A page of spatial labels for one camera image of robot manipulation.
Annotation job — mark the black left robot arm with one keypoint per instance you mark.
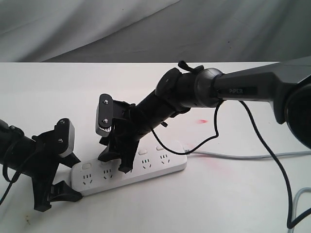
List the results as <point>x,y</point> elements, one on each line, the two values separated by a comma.
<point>17,153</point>

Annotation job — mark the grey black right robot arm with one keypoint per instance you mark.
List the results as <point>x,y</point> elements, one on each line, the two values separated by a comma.
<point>285,85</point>

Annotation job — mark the white five-outlet power strip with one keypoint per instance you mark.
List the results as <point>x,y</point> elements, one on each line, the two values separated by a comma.
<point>151,161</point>

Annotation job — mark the grey backdrop cloth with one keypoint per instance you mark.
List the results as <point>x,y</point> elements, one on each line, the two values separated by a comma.
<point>154,31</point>

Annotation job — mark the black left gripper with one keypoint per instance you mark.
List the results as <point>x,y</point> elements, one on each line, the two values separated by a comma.
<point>46,164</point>

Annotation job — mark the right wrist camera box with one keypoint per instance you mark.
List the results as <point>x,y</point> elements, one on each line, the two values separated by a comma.
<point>104,115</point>

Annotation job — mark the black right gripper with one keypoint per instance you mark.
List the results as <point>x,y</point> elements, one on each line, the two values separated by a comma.
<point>121,142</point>

